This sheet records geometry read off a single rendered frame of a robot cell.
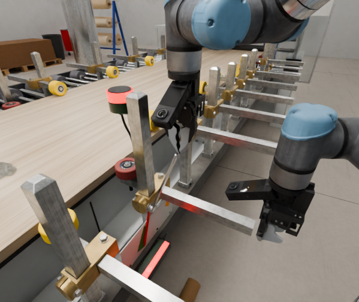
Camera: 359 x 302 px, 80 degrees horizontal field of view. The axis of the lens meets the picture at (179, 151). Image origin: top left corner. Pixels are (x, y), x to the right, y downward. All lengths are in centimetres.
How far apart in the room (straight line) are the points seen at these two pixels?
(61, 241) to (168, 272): 109
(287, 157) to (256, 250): 125
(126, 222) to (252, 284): 89
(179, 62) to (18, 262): 63
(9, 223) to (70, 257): 22
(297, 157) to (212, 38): 24
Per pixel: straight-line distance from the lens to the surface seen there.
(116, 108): 51
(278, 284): 156
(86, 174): 71
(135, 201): 64
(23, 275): 78
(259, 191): 50
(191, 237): 161
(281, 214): 51
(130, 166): 70
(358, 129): 46
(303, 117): 40
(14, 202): 71
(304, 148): 42
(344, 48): 939
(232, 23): 36
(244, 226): 60
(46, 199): 39
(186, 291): 135
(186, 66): 47
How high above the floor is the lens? 132
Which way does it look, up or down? 33 degrees down
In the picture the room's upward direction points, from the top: straight up
